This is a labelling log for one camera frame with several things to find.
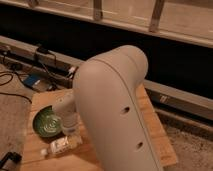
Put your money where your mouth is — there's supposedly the white plug connector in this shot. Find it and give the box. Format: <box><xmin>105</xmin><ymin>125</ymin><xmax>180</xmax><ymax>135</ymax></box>
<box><xmin>67</xmin><ymin>66</ymin><xmax>78</xmax><ymax>78</ymax></box>

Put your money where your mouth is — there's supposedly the blue box on floor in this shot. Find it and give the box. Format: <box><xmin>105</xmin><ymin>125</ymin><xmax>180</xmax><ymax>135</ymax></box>
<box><xmin>23</xmin><ymin>75</ymin><xmax>40</xmax><ymax>88</ymax></box>

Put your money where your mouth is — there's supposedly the green ceramic bowl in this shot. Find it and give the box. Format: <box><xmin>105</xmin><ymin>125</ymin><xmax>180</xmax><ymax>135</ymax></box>
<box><xmin>32</xmin><ymin>105</ymin><xmax>62</xmax><ymax>138</ymax></box>

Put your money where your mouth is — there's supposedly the black power adapter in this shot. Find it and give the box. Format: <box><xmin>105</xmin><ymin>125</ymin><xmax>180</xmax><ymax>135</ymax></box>
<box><xmin>36</xmin><ymin>46</ymin><xmax>50</xmax><ymax>55</ymax></box>

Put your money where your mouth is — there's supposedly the black cable on floor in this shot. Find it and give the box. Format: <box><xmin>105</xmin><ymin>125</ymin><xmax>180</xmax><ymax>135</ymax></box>
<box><xmin>0</xmin><ymin>71</ymin><xmax>33</xmax><ymax>104</ymax></box>

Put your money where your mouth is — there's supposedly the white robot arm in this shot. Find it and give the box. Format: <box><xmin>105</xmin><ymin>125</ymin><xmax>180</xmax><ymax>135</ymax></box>
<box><xmin>52</xmin><ymin>45</ymin><xmax>164</xmax><ymax>171</ymax></box>

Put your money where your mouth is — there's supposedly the white plastic bottle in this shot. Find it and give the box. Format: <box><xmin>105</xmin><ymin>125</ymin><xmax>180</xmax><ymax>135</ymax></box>
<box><xmin>40</xmin><ymin>135</ymin><xmax>83</xmax><ymax>157</ymax></box>

